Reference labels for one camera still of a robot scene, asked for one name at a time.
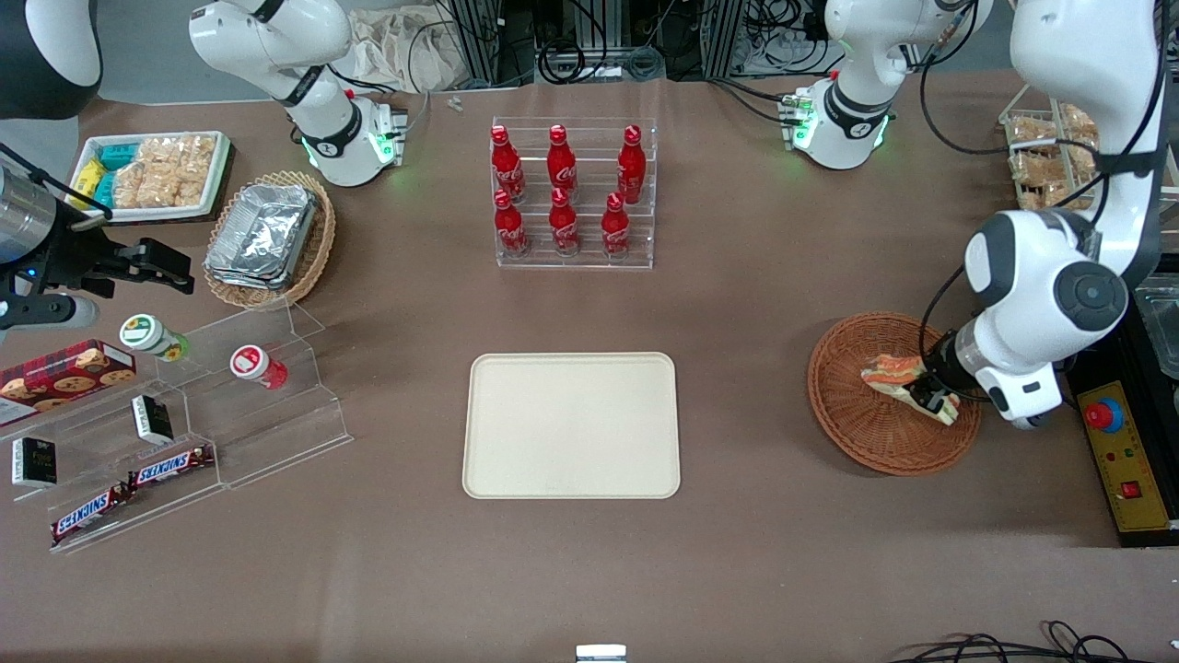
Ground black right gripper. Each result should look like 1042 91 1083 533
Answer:
37 224 195 297

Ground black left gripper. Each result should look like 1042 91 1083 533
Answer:
906 330 977 417

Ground triangular sandwich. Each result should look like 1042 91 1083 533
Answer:
861 355 961 426

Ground white rectangular snack tray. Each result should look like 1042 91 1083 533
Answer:
66 131 233 225

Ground brown round wicker basket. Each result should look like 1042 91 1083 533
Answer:
808 312 982 477

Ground light oval wicker basket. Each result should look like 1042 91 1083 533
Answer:
203 170 337 311

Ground cream rectangular tray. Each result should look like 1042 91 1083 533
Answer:
462 353 681 500

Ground green lidded cup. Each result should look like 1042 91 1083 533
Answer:
120 314 191 363

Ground rice cracker bags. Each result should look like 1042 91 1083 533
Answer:
112 134 218 209

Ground yellow snack packet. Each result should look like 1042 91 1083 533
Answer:
71 157 108 200

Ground stacked aluminium foil trays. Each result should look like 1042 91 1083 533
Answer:
204 183 320 292

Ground red lidded cup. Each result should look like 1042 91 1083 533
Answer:
230 344 290 391

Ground red cookie box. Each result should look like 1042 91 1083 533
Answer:
0 339 138 427

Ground small black chocolate box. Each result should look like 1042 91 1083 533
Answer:
11 437 59 488
131 394 175 447

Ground red emergency stop button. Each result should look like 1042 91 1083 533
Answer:
1083 396 1127 435

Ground snickers bar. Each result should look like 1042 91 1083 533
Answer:
50 485 133 547
127 445 216 490

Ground yellow control panel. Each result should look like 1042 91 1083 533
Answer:
1077 379 1177 536

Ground clear acrylic stepped shelf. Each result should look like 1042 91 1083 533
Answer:
0 299 355 556

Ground black machine base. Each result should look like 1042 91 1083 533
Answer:
1059 276 1179 550

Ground fried snack bag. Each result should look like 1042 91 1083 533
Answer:
1017 180 1099 213
1008 147 1077 182
1059 103 1103 141
1008 114 1058 150

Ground clear plastic container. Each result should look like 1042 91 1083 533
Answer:
1137 284 1179 379

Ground clear bin of snacks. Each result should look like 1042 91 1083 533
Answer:
999 85 1179 215

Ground beige cloth bag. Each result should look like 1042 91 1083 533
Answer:
344 7 463 94

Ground red cola bottle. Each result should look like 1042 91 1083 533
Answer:
494 190 531 259
491 125 527 204
601 192 632 261
549 188 582 257
547 124 579 200
617 124 648 205

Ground clear acrylic bottle rack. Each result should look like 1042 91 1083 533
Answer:
491 117 658 271

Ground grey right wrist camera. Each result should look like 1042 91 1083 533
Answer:
0 294 100 334

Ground black cable bundle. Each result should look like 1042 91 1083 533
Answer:
887 621 1179 663

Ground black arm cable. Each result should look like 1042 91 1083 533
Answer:
916 0 1167 371

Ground aluminium frame post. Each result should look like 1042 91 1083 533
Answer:
449 0 537 89
698 0 749 80

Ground coiled black cable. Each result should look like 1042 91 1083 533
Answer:
538 41 588 86

